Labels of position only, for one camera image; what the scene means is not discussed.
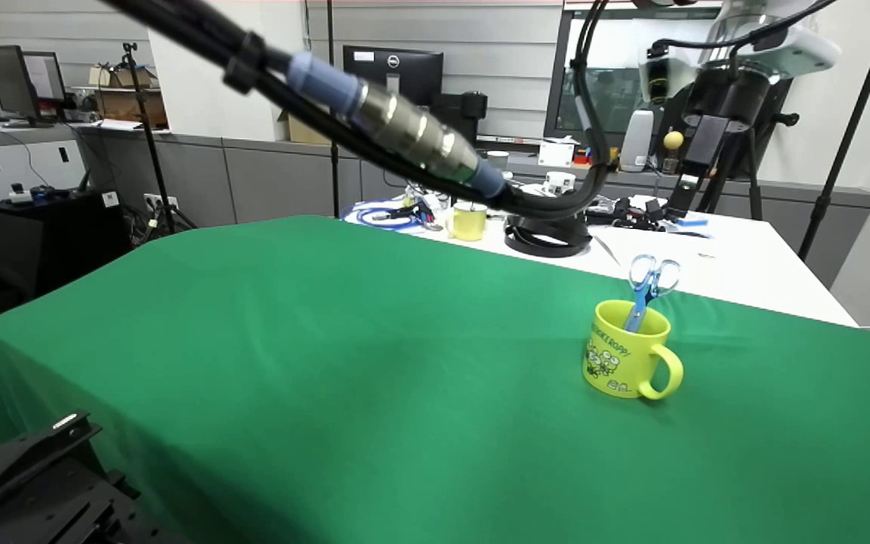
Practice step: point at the blue handled scissors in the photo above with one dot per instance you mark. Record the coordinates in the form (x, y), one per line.
(647, 277)

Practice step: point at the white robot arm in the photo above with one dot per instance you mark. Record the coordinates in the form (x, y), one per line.
(766, 39)

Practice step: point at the small yellow cup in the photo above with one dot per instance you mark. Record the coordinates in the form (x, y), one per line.
(465, 223)

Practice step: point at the green tablecloth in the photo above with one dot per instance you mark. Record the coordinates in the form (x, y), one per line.
(316, 381)

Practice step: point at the black computer monitor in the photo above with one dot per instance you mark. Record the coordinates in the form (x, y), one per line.
(407, 72)

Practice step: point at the yellow cartoon mug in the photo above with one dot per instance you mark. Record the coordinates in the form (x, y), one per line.
(630, 363)

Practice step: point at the black tripod pole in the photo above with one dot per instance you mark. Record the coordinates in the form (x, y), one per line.
(834, 171)

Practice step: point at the black camera tripod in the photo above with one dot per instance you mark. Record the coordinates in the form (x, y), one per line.
(166, 212)

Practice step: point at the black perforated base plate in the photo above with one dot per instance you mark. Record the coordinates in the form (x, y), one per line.
(75, 504)

